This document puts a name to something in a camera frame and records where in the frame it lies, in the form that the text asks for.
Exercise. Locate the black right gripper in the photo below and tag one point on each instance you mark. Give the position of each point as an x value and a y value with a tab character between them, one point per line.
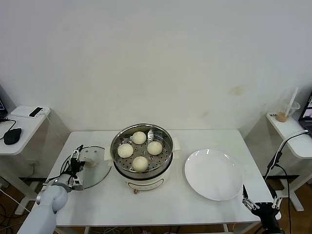
267	214

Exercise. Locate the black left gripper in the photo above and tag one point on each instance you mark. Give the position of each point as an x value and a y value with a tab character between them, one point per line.
75	170

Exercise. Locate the round glass pot lid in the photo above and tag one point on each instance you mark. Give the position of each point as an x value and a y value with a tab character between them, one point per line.
97	173

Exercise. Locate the white steamed baozi bun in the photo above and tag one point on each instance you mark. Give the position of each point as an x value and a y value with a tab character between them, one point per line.
125	150
154	148
139	137
140	163

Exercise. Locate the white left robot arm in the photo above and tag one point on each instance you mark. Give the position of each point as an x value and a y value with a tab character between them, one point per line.
53	202

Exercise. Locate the perforated steel steamer basket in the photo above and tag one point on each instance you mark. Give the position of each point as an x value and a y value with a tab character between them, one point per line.
161	163

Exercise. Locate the white side table with mouse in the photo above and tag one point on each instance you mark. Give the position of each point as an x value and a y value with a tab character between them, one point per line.
26	136

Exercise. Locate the round white plate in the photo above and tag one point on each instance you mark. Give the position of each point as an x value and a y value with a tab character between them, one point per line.
212	175

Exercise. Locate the small black white device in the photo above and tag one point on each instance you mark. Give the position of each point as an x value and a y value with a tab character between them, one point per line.
36	112

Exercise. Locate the black computer mouse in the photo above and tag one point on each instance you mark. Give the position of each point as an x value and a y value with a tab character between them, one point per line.
13	136

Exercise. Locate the white side table with cup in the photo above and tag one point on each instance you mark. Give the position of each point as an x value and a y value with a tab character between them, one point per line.
292	136

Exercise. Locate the flat white box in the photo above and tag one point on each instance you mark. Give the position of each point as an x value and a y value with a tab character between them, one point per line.
22	111

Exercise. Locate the white electric cooker pot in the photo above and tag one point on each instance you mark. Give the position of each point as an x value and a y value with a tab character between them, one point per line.
146	182

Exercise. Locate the small printed label sticker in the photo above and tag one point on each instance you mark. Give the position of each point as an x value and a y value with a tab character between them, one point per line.
273	115

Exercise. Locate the clear plastic drink cup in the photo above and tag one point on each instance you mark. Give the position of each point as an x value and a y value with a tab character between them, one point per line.
284	114

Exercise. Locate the laptop beside black mouse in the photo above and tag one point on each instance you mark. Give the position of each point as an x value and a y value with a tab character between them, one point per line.
2	107

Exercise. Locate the large white work table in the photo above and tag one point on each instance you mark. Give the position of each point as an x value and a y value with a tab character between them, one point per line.
170	209

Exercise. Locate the laptop beside plastic cup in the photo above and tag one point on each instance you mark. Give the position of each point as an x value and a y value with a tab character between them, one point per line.
307	112

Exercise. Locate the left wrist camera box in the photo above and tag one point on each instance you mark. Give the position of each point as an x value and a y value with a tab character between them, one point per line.
78	185

